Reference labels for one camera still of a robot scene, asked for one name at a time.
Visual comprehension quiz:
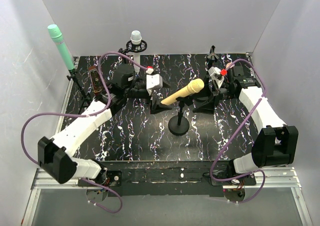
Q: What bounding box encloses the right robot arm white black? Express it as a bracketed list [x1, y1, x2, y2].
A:
[194, 64, 299, 179]

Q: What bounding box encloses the green microphone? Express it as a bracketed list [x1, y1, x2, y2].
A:
[47, 24, 75, 71]

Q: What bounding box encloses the aluminium front rail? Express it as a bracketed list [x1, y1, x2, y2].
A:
[31, 167, 301, 189]

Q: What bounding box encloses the yellow microphone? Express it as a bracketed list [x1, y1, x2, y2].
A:
[161, 78, 205, 106]

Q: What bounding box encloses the black round base mic stand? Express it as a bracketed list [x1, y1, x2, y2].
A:
[193, 45, 219, 99]

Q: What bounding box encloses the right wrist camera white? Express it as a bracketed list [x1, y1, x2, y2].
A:
[208, 67, 227, 88]

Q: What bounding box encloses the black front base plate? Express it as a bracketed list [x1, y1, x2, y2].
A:
[43, 159, 288, 198]

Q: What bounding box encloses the brown wooden metronome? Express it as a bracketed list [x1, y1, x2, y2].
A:
[88, 65, 104, 97]

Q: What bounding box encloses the small black clip mic stand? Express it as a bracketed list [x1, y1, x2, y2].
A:
[66, 69, 92, 115]

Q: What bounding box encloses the aluminium left side rail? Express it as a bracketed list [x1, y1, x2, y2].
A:
[54, 56, 80, 135]

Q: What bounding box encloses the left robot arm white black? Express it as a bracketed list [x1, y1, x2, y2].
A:
[38, 64, 170, 184]

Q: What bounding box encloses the pink microphone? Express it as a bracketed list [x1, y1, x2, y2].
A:
[225, 62, 234, 70]

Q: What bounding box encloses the white microphone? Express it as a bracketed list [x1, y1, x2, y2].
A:
[130, 30, 142, 64]

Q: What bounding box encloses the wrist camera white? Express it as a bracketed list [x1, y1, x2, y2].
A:
[145, 66, 163, 96]
[208, 67, 227, 88]

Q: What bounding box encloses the black tripod shock mount stand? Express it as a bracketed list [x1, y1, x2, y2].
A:
[118, 40, 148, 55]

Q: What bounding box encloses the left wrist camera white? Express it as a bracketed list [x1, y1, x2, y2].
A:
[145, 66, 163, 96]

